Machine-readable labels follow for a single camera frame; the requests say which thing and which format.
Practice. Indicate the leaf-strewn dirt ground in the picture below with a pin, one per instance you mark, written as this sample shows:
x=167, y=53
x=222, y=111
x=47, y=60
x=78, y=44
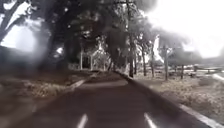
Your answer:
x=36, y=88
x=193, y=90

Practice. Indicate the grey paved path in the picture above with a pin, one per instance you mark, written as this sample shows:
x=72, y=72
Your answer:
x=110, y=103

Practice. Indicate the dark wall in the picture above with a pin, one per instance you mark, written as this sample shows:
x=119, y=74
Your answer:
x=13, y=58

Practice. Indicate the robot's own part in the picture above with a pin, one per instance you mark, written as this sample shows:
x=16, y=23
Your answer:
x=150, y=120
x=82, y=120

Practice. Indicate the pale concrete kerb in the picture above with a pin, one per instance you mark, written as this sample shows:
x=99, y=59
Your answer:
x=186, y=111
x=78, y=83

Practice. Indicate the row of trees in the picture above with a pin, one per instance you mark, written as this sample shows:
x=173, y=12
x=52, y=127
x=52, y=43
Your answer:
x=113, y=40

